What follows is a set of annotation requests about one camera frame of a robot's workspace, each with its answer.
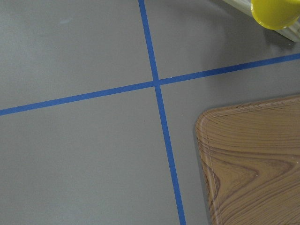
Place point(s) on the wood grain tray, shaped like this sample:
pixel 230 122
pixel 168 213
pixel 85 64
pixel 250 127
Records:
pixel 250 155

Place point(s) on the yellow cup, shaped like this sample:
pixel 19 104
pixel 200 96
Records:
pixel 275 14

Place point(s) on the wooden dish rack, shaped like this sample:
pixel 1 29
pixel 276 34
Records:
pixel 292 32

